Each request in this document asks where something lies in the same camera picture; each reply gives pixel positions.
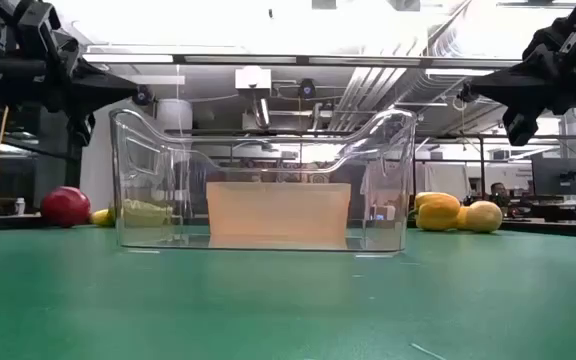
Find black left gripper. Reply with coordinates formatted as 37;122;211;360
42;34;139;147

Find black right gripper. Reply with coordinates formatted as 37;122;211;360
469;34;569;147

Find small yellow lemon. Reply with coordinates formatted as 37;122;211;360
90;208;117;228

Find light green cucumber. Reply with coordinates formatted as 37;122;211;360
112;198;175;229

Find yellow bell pepper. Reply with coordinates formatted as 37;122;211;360
414;191;463;232

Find clear plastic bin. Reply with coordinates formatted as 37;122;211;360
109;106;418;254

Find long ceiling light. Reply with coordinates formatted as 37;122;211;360
82;53;175;64

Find dark computer monitor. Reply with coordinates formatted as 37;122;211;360
531;157;576;197

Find white cylinder tank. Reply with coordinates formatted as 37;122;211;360
156;98;194;134

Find person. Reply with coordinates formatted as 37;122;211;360
487;182;512;206

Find red round fruit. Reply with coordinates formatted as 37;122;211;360
40;186;92;229

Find silver ceiling ducts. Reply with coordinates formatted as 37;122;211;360
327;67;409;132

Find white ceiling box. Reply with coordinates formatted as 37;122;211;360
234;66;273;91

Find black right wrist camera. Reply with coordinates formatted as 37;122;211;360
550;0;576;56

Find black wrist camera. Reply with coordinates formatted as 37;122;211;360
15;0;64;51
550;0;576;56

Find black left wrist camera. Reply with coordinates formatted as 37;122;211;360
15;0;64;51

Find black table frame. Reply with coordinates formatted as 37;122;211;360
0;213;576;240

